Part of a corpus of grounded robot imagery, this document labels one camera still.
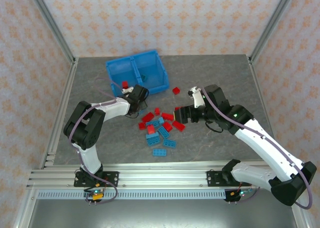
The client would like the long red lego brick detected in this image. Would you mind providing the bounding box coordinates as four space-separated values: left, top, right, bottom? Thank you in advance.
172 120 186 132

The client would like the small electronics board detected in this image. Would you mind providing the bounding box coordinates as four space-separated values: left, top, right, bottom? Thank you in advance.
224 187 254 205
83 187 105 206

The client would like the grey metal lower panel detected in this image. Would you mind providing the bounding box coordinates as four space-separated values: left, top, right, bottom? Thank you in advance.
26 199 301 228

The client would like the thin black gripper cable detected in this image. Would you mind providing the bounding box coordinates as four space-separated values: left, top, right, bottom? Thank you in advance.
204 120 224 133
124 110 141 119

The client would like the aluminium side rail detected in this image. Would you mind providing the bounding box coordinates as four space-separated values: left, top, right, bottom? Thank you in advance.
38 57 80 170
247 55 278 139

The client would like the wide aluminium base rail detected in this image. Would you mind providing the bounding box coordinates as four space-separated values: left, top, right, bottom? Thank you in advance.
26 162 276 190

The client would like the grey slotted cable duct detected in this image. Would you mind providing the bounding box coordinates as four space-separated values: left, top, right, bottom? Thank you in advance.
37 190 227 200

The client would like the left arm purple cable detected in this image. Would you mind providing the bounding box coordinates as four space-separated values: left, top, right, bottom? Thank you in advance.
68 77 119 205

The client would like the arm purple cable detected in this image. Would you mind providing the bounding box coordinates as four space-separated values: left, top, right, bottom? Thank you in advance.
201 85 314 211
68 77 119 205

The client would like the aluminium frame post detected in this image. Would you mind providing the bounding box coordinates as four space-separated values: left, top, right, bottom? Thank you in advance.
248 0 300 64
26 0 77 65

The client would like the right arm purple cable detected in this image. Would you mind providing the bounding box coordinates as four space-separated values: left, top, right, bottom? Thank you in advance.
201 85 314 211

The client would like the aluminium frame leg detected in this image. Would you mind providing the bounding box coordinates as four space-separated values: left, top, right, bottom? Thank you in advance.
13 188 38 228
289 203 311 228

